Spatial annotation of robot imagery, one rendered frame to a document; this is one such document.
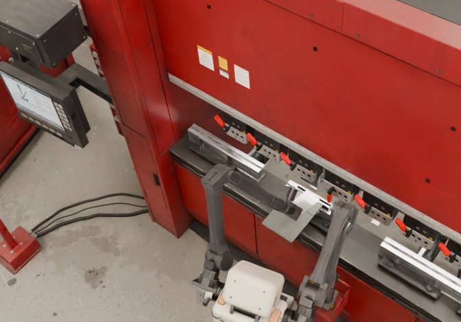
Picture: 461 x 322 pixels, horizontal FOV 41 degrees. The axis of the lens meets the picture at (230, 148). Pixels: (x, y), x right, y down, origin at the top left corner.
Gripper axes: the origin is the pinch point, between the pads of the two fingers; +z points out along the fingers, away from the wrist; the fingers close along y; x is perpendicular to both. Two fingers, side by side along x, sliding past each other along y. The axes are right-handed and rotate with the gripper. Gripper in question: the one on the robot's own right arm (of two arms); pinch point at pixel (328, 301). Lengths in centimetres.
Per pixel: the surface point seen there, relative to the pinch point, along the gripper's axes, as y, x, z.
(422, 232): 39, -26, -40
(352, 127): 51, 12, -81
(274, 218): 18.5, 40.0, -16.4
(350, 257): 24.0, 1.6, -2.1
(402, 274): 28.3, -23.4, -4.0
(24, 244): -63, 197, 54
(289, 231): 16.6, 30.4, -16.8
